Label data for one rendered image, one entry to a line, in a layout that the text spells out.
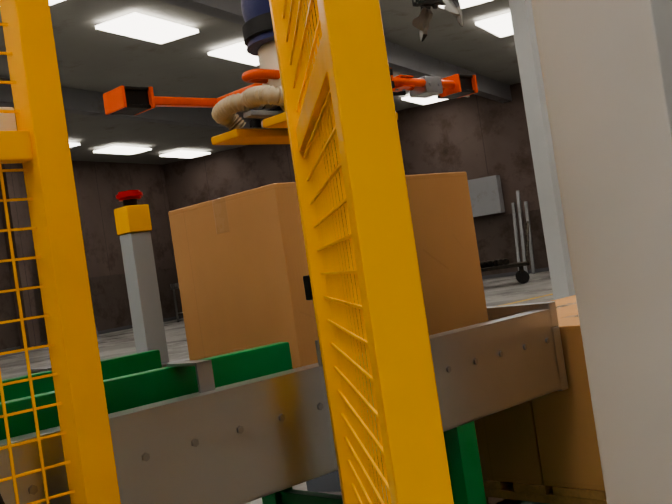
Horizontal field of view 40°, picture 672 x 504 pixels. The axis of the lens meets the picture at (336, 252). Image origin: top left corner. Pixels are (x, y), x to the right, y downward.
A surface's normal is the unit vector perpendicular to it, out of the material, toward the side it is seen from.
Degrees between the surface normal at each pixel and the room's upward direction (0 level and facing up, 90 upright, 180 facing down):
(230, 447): 90
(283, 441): 90
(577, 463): 90
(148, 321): 90
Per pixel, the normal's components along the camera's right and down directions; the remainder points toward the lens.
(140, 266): 0.68, -0.11
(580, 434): -0.72, 0.10
